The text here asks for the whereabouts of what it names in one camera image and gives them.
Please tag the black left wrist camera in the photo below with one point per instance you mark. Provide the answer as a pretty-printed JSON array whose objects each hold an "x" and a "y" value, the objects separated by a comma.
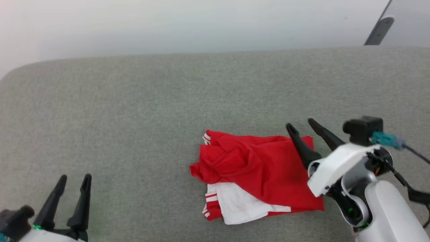
[{"x": 15, "y": 222}]

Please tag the white standing panel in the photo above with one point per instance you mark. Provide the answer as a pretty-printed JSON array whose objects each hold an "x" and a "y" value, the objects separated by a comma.
[{"x": 411, "y": 23}]

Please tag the red shirt with white sleeves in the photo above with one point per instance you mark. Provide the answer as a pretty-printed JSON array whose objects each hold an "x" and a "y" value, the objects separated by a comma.
[{"x": 262, "y": 171}]

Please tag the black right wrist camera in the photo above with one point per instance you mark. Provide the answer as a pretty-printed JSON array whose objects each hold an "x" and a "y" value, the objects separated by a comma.
[{"x": 362, "y": 129}]

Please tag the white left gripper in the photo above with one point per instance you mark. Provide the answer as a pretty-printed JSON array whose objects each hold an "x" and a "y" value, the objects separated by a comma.
[{"x": 50, "y": 237}]

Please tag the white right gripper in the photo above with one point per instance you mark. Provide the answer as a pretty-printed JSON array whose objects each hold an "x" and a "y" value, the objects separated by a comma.
[{"x": 336, "y": 168}]

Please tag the grey fabric sofa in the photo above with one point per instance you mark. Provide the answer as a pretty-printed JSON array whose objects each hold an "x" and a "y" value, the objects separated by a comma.
[{"x": 134, "y": 117}]

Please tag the grey metal bracket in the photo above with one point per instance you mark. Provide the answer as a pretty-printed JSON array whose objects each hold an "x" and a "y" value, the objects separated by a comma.
[{"x": 379, "y": 30}]

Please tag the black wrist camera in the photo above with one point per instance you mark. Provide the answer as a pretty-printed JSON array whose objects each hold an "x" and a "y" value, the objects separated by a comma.
[
  {"x": 15, "y": 222},
  {"x": 362, "y": 129}
]

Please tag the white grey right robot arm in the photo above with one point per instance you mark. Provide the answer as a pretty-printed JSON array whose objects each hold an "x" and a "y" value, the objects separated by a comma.
[{"x": 389, "y": 215}]

